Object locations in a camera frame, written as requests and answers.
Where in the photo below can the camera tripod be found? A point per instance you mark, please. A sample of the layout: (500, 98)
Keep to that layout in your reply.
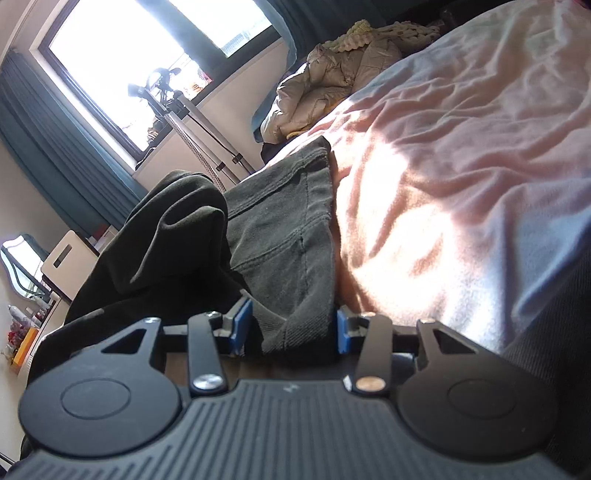
(194, 120)

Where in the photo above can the dark grey pants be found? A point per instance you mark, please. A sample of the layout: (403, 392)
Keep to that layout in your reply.
(258, 249)

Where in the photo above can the dark upholstered bed edge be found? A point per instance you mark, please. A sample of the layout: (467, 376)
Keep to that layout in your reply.
(558, 332)

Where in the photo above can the pink bed sheet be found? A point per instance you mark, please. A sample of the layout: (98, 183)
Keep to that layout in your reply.
(461, 161)

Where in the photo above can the beige puffer jacket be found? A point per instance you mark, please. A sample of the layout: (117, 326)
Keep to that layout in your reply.
(323, 87)

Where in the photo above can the cream knitted blanket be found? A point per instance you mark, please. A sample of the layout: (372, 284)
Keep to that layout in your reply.
(383, 30)

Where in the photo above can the wavy framed mirror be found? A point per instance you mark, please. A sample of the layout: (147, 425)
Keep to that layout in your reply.
(21, 267)

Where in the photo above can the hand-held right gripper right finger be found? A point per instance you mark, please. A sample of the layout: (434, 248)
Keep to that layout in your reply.
(343, 330)

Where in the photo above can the window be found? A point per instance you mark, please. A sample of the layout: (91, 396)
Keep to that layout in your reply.
(152, 60)

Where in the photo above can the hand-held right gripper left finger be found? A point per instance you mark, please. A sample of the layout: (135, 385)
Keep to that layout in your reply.
(241, 325)

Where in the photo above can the teal curtain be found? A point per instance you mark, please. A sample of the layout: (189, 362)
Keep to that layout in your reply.
(286, 18)
(60, 152)

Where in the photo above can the orange box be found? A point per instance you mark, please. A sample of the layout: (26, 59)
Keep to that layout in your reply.
(23, 344)

